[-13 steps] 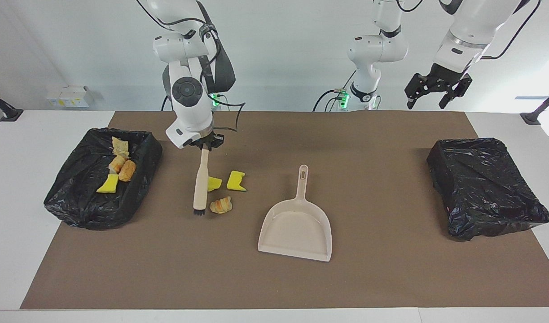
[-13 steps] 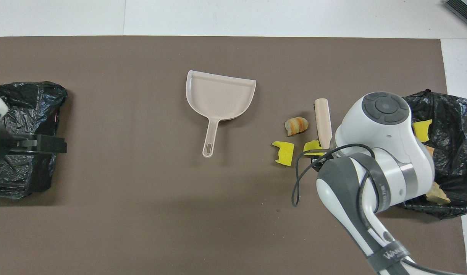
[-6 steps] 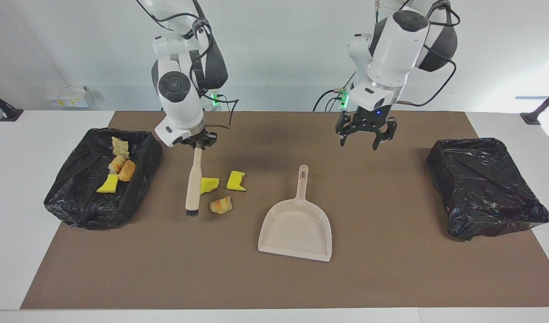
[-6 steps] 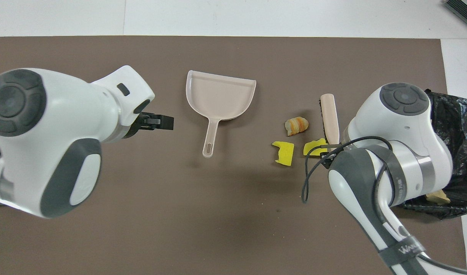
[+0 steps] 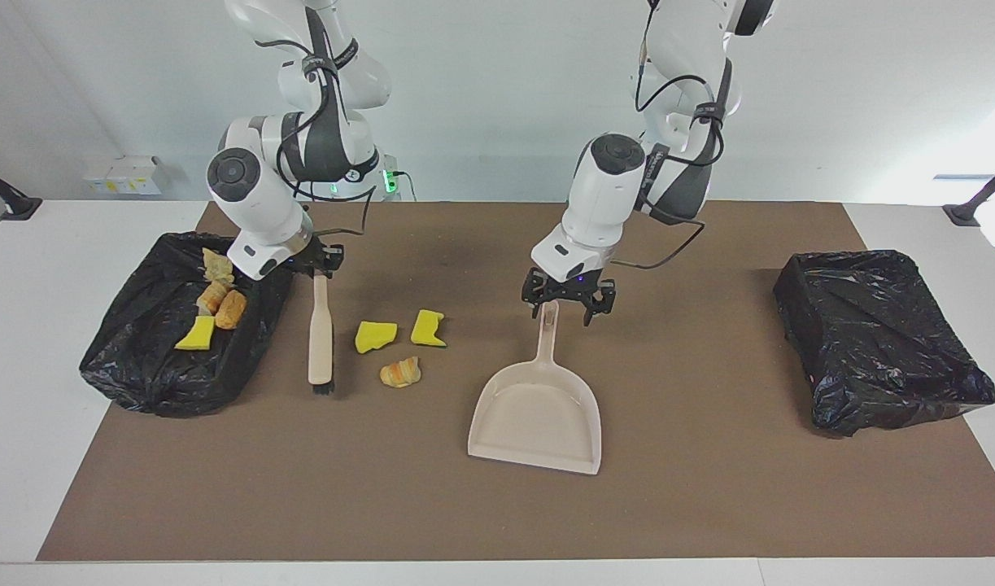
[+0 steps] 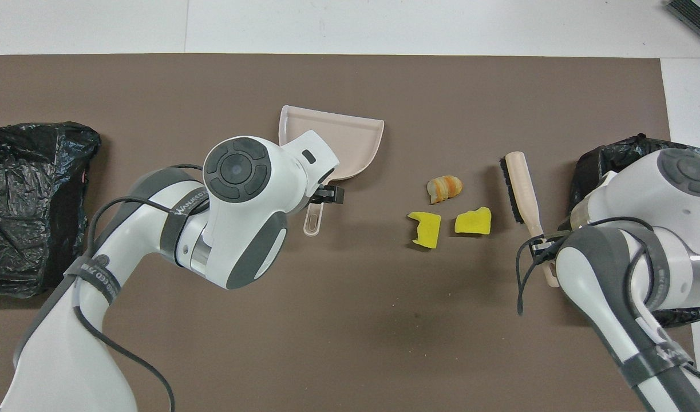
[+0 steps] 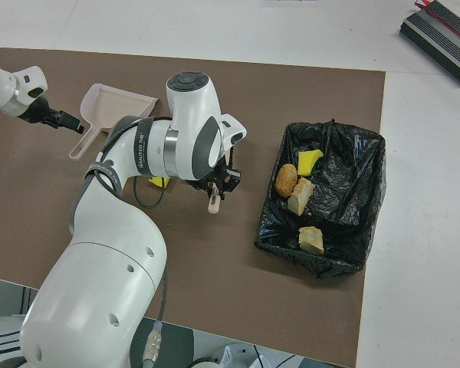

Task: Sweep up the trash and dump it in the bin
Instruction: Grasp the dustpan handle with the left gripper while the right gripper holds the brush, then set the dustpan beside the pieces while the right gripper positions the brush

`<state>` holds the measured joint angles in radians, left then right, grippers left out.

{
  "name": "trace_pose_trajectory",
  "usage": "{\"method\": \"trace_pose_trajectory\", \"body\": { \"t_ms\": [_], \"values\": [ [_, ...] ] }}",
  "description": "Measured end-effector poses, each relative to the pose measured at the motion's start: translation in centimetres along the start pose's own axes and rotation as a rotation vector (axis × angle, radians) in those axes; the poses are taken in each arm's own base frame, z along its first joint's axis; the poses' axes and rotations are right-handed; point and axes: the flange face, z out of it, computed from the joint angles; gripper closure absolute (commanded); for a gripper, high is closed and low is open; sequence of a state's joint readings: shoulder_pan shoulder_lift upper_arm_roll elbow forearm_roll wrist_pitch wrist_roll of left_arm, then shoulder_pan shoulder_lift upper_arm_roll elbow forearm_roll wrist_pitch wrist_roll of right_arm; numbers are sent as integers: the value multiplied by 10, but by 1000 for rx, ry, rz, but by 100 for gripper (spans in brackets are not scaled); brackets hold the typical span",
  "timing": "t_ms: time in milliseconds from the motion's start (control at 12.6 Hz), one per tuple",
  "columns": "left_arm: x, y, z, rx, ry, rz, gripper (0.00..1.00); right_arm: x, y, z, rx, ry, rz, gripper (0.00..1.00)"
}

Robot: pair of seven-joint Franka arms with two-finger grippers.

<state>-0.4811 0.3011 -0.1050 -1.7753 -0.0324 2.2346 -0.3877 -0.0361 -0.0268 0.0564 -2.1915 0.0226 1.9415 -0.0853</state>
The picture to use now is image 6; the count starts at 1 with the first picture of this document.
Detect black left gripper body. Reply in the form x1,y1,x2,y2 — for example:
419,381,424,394
311,184,346,205

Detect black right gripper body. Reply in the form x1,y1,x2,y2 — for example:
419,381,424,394
528,232,562,264

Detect beige plastic dustpan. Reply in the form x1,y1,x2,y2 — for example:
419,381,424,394
278,105,385,237

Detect beige brush black bristles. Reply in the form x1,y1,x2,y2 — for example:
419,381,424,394
500,151,561,288

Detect wavy yellow sponge piece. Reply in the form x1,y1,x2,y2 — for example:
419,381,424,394
454,207,492,235

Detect notched yellow sponge piece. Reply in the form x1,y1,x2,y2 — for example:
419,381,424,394
406,211,442,249

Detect striped toy croissant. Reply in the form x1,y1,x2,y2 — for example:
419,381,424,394
427,175,464,205

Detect black bag lined bin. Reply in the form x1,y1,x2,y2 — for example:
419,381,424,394
0,121,102,299
567,133,700,328

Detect brown table mat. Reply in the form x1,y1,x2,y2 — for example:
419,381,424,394
0,54,699,412

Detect grey ribbed panel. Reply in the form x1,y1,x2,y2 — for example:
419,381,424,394
667,0,700,49

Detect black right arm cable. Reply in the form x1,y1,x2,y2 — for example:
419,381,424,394
516,217,614,316

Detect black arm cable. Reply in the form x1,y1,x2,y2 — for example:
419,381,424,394
86,166,176,412
516,217,614,316

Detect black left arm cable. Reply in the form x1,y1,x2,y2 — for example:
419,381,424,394
86,166,176,412

